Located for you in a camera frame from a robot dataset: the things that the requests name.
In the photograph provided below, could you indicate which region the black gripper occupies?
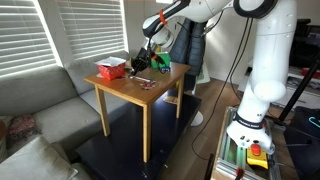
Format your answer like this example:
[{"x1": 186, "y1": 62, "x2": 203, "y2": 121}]
[{"x1": 130, "y1": 47, "x2": 158, "y2": 77}]

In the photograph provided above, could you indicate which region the silver spoon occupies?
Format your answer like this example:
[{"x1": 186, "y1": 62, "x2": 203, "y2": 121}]
[{"x1": 128, "y1": 74, "x2": 153, "y2": 83}]

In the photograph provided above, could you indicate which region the colourful candy wrapper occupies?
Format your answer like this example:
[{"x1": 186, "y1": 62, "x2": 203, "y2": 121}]
[{"x1": 139, "y1": 81, "x2": 157, "y2": 91}]

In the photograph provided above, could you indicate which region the small wooden table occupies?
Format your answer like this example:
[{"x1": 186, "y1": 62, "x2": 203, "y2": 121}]
[{"x1": 83, "y1": 61, "x2": 192, "y2": 164}]

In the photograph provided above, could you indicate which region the red box with white paper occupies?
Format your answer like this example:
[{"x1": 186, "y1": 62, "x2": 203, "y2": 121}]
[{"x1": 94, "y1": 56, "x2": 127, "y2": 81}]

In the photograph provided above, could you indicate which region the green box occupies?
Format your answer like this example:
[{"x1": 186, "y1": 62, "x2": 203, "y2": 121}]
[{"x1": 150, "y1": 51, "x2": 172, "y2": 71}]

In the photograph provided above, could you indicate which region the dark blue puffer jacket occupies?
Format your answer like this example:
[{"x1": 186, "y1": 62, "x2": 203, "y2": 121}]
[{"x1": 169, "y1": 18, "x2": 209, "y2": 92}]

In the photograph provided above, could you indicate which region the white window blind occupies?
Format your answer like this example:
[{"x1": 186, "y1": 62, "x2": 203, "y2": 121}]
[
  {"x1": 0, "y1": 0, "x2": 58, "y2": 78},
  {"x1": 54, "y1": 0, "x2": 126, "y2": 61}
]

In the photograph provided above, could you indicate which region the white printed bag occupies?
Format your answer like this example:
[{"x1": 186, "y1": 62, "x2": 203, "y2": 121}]
[{"x1": 194, "y1": 63, "x2": 212, "y2": 85}]

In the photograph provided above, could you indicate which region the dark blue low platform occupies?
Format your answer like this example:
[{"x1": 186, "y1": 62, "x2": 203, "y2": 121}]
[{"x1": 75, "y1": 93, "x2": 203, "y2": 180}]

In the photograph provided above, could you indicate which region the grey sectional sofa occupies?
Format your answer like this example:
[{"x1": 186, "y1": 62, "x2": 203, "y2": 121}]
[{"x1": 0, "y1": 49, "x2": 134, "y2": 180}]

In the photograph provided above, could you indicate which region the floral pillow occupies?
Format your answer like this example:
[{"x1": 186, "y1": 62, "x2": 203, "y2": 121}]
[{"x1": 7, "y1": 114, "x2": 43, "y2": 148}]

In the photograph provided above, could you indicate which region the beige cushion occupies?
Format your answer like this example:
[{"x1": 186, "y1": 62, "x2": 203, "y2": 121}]
[{"x1": 0, "y1": 134, "x2": 79, "y2": 180}]

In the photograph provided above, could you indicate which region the yellow emergency stop box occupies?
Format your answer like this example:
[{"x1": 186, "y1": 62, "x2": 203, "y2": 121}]
[{"x1": 246, "y1": 143, "x2": 269, "y2": 170}]

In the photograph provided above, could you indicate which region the black tripod stand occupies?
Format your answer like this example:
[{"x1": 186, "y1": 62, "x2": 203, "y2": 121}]
[{"x1": 278, "y1": 59, "x2": 320, "y2": 123}]

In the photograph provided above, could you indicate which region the black television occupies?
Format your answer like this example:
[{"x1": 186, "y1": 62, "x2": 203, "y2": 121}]
[{"x1": 288, "y1": 18, "x2": 320, "y2": 71}]

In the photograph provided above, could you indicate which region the black bag with teal logo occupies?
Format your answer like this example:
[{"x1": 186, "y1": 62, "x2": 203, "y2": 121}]
[{"x1": 283, "y1": 106, "x2": 320, "y2": 180}]

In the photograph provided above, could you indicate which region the long black robot cable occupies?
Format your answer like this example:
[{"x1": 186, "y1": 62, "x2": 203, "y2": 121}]
[{"x1": 191, "y1": 18, "x2": 254, "y2": 161}]

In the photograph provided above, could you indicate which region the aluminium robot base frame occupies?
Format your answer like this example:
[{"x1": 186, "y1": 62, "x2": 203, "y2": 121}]
[{"x1": 210, "y1": 105, "x2": 284, "y2": 180}]

